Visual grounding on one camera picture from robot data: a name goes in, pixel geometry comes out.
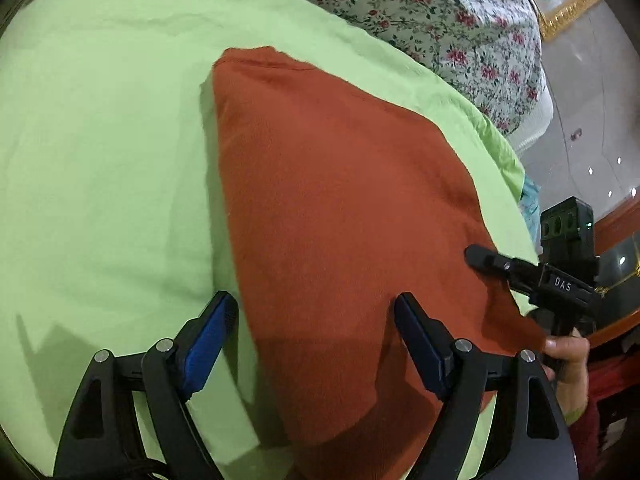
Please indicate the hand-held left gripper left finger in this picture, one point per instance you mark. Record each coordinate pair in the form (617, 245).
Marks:
(210, 345)

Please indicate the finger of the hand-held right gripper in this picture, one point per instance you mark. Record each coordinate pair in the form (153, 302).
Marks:
(490, 257)

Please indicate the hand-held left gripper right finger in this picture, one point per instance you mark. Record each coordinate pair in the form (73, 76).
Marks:
(420, 345)

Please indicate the orange printed t-shirt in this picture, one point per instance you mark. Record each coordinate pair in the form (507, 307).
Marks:
(340, 210)

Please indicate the person's right forearm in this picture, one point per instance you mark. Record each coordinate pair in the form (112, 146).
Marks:
(587, 440)

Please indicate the person's right hand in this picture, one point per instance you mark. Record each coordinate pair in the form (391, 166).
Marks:
(570, 370)

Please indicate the teal cloth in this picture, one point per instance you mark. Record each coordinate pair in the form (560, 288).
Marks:
(530, 205)

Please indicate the brown wooden furniture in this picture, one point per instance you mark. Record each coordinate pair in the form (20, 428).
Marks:
(620, 220)

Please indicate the white mattress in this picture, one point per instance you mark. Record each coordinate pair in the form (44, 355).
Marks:
(535, 125)

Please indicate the light green bed sheet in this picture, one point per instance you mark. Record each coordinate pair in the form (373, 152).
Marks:
(100, 160)

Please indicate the red flower print quilt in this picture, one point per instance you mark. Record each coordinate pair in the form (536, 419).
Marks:
(450, 25)

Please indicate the gold framed picture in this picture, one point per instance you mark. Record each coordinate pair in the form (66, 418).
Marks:
(565, 15)

